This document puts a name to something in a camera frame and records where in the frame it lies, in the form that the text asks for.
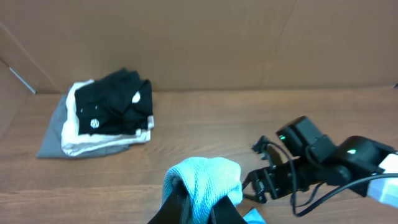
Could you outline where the light blue printed t-shirt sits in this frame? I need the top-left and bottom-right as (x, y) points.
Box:
(160, 157), (266, 224)

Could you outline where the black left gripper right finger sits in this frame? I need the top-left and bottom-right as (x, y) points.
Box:
(208, 196), (247, 224)

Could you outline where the black polo shirt with logo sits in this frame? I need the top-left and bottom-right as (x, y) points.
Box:
(75, 68), (153, 135)

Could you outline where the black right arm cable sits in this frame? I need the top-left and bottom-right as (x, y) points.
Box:
(267, 141), (398, 218)

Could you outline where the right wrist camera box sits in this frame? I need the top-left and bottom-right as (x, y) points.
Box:
(276, 116), (338, 164)

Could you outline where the folded beige garment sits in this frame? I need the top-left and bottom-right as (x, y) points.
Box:
(61, 79), (155, 157)

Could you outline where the folded grey garment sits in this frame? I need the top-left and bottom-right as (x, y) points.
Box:
(36, 95), (129, 159)

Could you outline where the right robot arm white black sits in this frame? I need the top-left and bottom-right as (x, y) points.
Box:
(243, 134), (396, 207)

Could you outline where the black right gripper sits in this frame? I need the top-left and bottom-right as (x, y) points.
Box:
(242, 136), (314, 204)

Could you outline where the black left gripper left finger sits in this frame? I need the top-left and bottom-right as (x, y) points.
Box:
(148, 180), (190, 224)

